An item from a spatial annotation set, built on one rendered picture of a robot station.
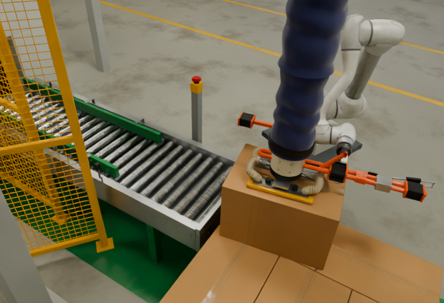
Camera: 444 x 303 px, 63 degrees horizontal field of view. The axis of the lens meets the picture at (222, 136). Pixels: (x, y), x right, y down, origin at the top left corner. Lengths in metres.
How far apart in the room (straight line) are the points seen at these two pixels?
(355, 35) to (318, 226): 0.99
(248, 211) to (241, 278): 0.35
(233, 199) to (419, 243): 1.77
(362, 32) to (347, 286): 1.32
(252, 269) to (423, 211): 1.90
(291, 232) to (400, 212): 1.63
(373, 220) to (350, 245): 1.00
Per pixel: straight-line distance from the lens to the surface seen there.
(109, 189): 2.50
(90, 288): 2.75
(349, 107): 2.47
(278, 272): 2.09
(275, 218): 1.93
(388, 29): 2.12
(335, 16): 1.46
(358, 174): 1.89
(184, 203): 2.35
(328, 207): 1.89
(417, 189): 1.93
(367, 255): 2.30
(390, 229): 3.27
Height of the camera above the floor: 2.27
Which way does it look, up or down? 36 degrees down
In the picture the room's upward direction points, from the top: 2 degrees clockwise
